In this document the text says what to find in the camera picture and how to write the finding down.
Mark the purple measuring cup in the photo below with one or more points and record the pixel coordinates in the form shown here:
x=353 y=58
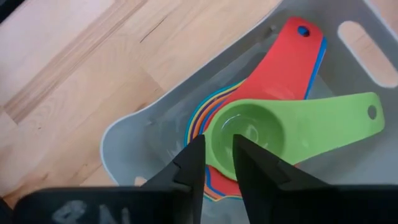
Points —
x=197 y=121

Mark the yellow measuring cup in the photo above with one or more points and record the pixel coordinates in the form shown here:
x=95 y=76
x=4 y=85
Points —
x=193 y=121

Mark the orange measuring cup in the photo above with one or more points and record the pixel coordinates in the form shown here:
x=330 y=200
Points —
x=201 y=121

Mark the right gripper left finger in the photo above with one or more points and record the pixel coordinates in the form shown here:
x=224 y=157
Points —
x=186 y=186

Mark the red measuring cup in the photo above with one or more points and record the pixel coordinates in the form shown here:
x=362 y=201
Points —
x=286 y=68

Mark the green measuring cup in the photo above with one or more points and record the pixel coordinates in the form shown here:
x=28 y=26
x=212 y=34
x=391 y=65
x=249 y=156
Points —
x=311 y=124

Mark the teal measuring cup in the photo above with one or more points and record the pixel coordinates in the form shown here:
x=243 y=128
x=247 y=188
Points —
x=190 y=121

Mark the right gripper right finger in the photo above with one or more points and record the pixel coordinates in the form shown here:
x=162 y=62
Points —
x=264 y=199

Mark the pale grey plastic basket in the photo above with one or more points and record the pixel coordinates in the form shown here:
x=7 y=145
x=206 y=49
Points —
x=342 y=161

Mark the blue measuring cup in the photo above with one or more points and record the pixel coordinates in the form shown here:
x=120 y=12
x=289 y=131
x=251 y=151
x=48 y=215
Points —
x=320 y=62

